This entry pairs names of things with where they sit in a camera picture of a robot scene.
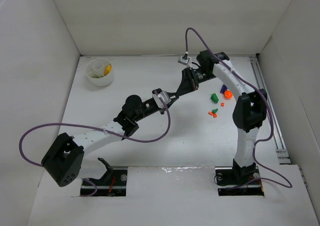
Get yellow lego block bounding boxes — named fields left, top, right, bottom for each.
left=103, top=64, right=112, bottom=76

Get lime green lego brick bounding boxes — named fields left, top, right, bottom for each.
left=90, top=74, right=101, bottom=79

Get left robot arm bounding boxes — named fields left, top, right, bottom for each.
left=41, top=88, right=179, bottom=187

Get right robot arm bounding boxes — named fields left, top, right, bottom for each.
left=175, top=50, right=267, bottom=187

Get dark green lego brick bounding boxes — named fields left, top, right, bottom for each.
left=210, top=93, right=219, bottom=104

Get dark blue lego plate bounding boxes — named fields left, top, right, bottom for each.
left=220, top=84, right=228, bottom=94

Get orange round lego piece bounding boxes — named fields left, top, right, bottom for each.
left=224, top=90, right=233, bottom=100

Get small orange lego pieces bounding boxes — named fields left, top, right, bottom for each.
left=208, top=111, right=217, bottom=118

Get dark green small lego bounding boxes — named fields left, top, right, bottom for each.
left=211, top=108, right=218, bottom=114

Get white divided round container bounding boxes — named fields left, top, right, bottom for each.
left=85, top=58, right=114, bottom=87

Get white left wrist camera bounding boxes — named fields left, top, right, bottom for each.
left=152, top=88, right=172, bottom=109

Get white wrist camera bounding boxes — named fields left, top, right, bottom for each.
left=152, top=88, right=172, bottom=109
left=177, top=54, right=192, bottom=67

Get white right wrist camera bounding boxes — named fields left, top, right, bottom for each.
left=177, top=54, right=192, bottom=67

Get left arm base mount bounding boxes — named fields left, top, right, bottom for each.
left=80, top=157, right=128, bottom=197

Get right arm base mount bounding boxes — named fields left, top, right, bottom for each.
left=213, top=167, right=265, bottom=197

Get metal rail right side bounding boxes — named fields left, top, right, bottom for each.
left=249, top=55, right=292, bottom=165

